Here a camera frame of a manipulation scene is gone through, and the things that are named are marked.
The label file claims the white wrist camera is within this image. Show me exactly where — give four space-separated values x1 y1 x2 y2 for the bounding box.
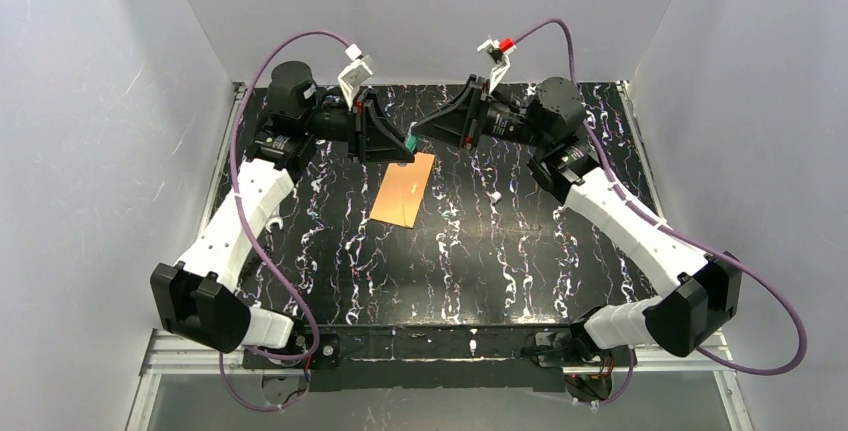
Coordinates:
477 37 515 93
337 44 373 110

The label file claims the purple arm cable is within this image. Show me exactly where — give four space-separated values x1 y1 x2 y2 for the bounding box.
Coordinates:
218 30 356 414
513 18 808 409

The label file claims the brown paper envelope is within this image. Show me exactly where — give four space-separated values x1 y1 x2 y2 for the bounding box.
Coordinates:
369 153 435 228

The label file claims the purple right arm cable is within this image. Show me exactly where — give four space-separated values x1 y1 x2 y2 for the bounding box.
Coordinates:
513 18 808 409

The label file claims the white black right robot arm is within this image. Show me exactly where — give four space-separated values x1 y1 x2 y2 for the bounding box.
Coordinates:
411 75 741 359

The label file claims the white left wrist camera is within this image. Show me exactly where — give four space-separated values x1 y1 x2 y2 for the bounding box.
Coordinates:
337 44 373 110

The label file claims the green white glue stick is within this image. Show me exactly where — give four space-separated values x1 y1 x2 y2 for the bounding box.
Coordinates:
405 136 419 152

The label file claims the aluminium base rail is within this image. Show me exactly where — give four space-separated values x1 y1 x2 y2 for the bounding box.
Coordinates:
142 325 730 374

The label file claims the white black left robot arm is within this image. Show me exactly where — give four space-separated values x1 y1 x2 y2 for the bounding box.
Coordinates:
150 56 414 352

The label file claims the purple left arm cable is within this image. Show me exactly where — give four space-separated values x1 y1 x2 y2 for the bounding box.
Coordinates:
218 30 356 414

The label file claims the silver open-end wrench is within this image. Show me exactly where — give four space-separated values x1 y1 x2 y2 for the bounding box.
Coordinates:
265 215 283 232

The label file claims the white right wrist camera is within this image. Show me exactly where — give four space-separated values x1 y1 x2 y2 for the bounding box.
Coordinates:
477 37 515 93

